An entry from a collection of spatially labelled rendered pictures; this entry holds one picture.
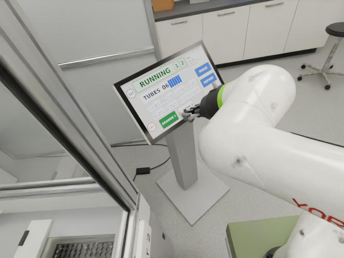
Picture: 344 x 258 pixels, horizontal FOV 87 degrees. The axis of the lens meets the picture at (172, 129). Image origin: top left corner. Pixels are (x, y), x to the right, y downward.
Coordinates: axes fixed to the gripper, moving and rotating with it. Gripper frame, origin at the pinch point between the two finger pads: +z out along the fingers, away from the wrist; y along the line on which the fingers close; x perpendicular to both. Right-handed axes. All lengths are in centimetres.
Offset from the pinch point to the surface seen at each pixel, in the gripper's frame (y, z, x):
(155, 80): -4.2, 17.6, -17.8
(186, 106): -11.0, 17.4, -0.1
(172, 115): -2.3, 17.3, 0.3
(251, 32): -215, 127, -24
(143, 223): 33.8, 1.1, 23.7
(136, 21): -32, 60, -62
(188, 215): 7, 72, 82
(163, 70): -10.1, 17.6, -20.0
